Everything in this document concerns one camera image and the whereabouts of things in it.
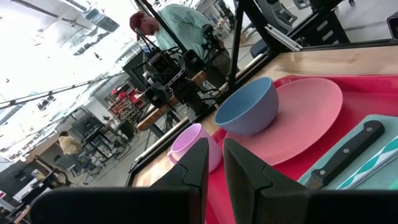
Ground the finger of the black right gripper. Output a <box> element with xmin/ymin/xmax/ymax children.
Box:
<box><xmin>145</xmin><ymin>81</ymin><xmax>170</xmax><ymax>108</ymax></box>
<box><xmin>182</xmin><ymin>49</ymin><xmax>206</xmax><ymax>75</ymax></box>

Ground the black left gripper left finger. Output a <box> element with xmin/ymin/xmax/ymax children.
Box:
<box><xmin>29</xmin><ymin>138</ymin><xmax>210</xmax><ymax>224</ymax></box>

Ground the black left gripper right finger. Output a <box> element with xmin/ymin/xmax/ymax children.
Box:
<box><xmin>223</xmin><ymin>138</ymin><xmax>398</xmax><ymax>224</ymax></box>

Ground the lilac pink cup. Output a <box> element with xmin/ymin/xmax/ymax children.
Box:
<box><xmin>167</xmin><ymin>123</ymin><xmax>223</xmax><ymax>174</ymax></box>

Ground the blue bowl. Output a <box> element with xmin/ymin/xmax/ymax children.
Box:
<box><xmin>213</xmin><ymin>76</ymin><xmax>280</xmax><ymax>136</ymax></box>

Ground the knife with black handle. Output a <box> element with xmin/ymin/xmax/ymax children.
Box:
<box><xmin>306</xmin><ymin>119</ymin><xmax>386</xmax><ymax>190</ymax></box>

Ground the pink plate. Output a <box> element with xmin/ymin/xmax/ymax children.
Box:
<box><xmin>225</xmin><ymin>77</ymin><xmax>343</xmax><ymax>166</ymax></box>

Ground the teal cloth napkin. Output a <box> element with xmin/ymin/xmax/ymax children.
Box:
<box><xmin>298</xmin><ymin>114</ymin><xmax>398</xmax><ymax>190</ymax></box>

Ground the red plastic tray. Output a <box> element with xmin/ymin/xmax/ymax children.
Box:
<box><xmin>205</xmin><ymin>74</ymin><xmax>398</xmax><ymax>224</ymax></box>

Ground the person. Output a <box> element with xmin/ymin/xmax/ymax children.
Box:
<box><xmin>129</xmin><ymin>3</ymin><xmax>233</xmax><ymax>85</ymax></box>
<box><xmin>58</xmin><ymin>130</ymin><xmax>83</xmax><ymax>156</ymax></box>

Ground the black drawer cabinet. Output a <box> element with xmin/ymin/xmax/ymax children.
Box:
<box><xmin>287</xmin><ymin>7</ymin><xmax>351</xmax><ymax>47</ymax></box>

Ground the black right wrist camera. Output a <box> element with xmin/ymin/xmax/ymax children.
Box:
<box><xmin>147</xmin><ymin>51</ymin><xmax>177</xmax><ymax>77</ymax></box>

